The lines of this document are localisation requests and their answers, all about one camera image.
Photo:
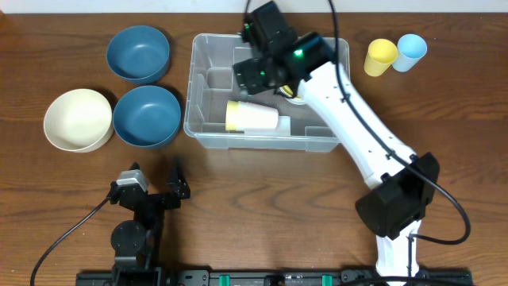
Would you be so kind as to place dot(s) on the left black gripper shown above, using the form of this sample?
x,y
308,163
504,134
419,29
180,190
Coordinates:
x,y
157,199

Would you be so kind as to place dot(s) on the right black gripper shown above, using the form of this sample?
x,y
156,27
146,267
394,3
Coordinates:
x,y
246,75

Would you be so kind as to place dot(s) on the cream cup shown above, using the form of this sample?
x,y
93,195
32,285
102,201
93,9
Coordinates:
x,y
254,116

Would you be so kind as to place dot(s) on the yellow cup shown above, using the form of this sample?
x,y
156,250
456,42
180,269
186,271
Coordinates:
x,y
231,116
381,54

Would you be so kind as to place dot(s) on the small white bowl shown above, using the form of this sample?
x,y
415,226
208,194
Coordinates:
x,y
297,101

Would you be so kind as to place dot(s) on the blue bowl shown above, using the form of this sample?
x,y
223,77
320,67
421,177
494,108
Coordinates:
x,y
139,54
147,117

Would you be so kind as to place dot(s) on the large cream bowl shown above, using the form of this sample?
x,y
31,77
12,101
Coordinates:
x,y
79,121

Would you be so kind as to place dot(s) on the light blue cup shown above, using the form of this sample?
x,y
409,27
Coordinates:
x,y
411,48

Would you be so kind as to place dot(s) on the small yellow bowl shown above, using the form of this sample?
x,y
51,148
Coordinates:
x,y
286,91

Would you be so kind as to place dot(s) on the pink cup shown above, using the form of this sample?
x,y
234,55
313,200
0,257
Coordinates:
x,y
284,126

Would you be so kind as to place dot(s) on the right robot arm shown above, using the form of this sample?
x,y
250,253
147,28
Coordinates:
x,y
400,182

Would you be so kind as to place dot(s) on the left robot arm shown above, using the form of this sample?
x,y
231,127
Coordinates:
x,y
136,242

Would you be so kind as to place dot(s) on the clear plastic storage container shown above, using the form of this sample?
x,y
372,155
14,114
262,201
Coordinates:
x,y
212,84

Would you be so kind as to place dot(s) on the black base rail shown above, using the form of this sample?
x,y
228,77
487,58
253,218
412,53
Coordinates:
x,y
206,278

